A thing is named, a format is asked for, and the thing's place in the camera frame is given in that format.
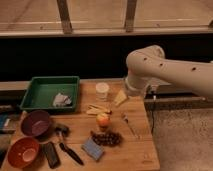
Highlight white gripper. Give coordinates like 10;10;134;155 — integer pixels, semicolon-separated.
114;77;148;106

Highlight dark grape bunch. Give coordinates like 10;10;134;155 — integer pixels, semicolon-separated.
91;132;122;147

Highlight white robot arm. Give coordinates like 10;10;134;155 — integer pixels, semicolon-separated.
123;45;213;101

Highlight white paper cup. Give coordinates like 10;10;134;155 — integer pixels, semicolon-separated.
95;82;110;101

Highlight metal fork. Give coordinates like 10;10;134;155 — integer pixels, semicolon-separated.
121;113;139;139

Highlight red yellow apple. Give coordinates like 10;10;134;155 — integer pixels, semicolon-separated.
96;113;110;127

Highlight yellow banana pieces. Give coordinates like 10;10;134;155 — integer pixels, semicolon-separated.
86;104;112;115

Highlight blue sponge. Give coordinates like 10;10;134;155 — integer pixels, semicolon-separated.
81;138;104;161

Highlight crumpled white cloth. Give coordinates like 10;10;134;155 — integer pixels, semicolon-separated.
53;93;72;107

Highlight green plastic tray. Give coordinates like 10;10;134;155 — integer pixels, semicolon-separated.
20;76;80;112

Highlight purple bowl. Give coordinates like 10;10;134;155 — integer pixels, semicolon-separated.
21;110;52;137

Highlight black remote control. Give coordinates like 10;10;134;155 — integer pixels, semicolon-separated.
42;142;60;169

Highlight orange bowl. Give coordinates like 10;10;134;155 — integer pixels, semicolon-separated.
7;137;40;169

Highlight black handled brush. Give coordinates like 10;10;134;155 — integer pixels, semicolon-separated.
55;124;84;165

